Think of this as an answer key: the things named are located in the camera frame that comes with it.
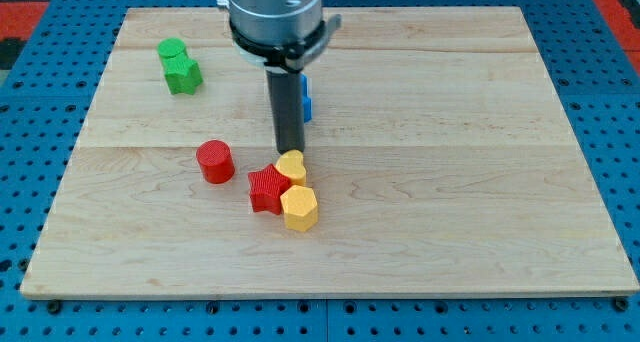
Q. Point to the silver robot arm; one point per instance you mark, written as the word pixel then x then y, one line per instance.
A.
pixel 280 35

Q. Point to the red cylinder block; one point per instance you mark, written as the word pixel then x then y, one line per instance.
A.
pixel 215 161

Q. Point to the green star block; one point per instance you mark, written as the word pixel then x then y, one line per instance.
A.
pixel 182 75

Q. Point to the blue block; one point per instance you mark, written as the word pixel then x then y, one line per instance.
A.
pixel 307 102

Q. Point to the green cylinder block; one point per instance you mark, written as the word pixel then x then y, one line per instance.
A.
pixel 171 48

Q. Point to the red star block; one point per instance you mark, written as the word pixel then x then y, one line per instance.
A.
pixel 266 187

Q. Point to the yellow hexagon block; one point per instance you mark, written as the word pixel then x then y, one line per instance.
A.
pixel 300 208

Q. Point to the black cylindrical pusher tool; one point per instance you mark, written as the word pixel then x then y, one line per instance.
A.
pixel 285 95

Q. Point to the wooden board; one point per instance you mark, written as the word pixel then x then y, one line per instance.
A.
pixel 441 157

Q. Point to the yellow heart block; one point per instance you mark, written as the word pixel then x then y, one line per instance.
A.
pixel 291 165

